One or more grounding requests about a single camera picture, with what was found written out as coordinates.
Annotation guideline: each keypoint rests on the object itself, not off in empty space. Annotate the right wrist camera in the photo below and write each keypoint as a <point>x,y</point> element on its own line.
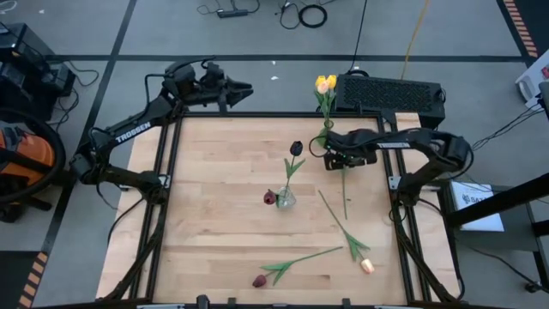
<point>356,161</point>

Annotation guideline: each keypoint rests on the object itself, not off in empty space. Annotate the black aluminium rig frame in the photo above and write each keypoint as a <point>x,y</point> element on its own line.
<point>257,114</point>

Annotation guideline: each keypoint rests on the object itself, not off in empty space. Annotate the black electronics stack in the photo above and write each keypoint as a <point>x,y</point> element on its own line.
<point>21,51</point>

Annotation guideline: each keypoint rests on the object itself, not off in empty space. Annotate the clear cut-glass vase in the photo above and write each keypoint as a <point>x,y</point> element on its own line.
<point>289,201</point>

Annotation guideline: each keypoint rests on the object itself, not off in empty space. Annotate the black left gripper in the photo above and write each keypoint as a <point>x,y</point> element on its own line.
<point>208,96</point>

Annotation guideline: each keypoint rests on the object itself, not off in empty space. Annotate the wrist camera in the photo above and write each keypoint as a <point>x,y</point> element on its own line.
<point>356,161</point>
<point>212,74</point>

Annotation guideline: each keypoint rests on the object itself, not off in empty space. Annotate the white labelled box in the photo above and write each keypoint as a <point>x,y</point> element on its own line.
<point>476,206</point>

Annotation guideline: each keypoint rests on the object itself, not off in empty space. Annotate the black orange-striped floor mat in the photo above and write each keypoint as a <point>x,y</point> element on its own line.
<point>521,30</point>
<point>17,279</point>

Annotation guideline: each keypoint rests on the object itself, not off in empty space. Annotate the dark red artificial tulip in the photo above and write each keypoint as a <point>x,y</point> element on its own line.
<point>259,281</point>
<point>269,198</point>

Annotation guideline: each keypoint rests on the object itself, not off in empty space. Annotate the black mesh computer case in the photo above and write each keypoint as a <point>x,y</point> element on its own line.
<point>386,94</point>

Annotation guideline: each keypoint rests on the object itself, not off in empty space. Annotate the black power strip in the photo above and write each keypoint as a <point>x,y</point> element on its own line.
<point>231,13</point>

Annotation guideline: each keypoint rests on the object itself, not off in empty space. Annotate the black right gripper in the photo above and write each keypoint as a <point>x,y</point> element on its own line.
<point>349,141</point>

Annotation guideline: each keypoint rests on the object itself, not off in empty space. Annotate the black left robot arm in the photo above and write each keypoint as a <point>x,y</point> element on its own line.
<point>133,131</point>

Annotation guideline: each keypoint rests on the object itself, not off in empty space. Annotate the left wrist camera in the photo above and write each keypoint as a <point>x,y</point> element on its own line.
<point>212,74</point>

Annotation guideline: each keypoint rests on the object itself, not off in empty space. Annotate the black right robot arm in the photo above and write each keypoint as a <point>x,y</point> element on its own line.
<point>429,141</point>

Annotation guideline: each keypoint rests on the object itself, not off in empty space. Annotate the peach artificial tulip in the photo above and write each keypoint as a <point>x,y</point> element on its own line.
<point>367,266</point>
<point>322,87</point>

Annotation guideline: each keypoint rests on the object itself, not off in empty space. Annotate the black artificial tulip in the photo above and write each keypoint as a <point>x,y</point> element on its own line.
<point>296,148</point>

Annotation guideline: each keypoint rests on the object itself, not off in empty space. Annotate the green glass vase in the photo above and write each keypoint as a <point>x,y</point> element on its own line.
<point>328,125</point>

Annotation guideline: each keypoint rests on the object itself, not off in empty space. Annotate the orange shop vacuum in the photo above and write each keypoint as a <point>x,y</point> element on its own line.
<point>34,154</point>

